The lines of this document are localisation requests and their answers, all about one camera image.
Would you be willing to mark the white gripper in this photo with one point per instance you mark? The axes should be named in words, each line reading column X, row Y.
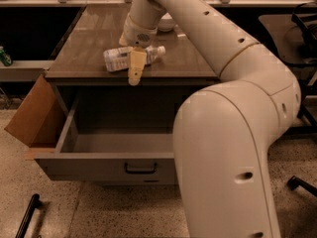
column 138, row 34

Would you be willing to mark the clear plastic water bottle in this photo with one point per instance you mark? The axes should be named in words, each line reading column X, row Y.
column 117, row 59

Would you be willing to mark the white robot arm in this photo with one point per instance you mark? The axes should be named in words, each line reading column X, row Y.
column 222, row 133

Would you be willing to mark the grey cabinet with brown top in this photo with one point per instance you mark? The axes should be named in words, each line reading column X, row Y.
column 79, row 72

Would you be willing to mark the open grey top drawer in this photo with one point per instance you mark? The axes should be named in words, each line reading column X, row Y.
column 107, row 127

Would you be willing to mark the green bottle on shelf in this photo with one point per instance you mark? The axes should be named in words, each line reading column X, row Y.
column 5, row 58

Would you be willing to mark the white ceramic bowl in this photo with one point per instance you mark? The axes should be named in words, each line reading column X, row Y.
column 166, row 23

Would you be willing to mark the grey side shelf left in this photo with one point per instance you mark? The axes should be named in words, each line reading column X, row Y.
column 24, row 70

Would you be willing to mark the dark chair at right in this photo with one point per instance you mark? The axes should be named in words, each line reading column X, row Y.
column 295, row 40

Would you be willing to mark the black base leg lower left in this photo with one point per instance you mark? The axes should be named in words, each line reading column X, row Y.
column 34, row 203

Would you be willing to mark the black base leg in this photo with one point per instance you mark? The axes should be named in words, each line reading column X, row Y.
column 294, row 182
column 34, row 203

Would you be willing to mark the black base leg lower right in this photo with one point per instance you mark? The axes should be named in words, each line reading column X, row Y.
column 294, row 182

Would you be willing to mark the black drawer handle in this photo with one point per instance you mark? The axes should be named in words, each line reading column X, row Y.
column 140, row 170

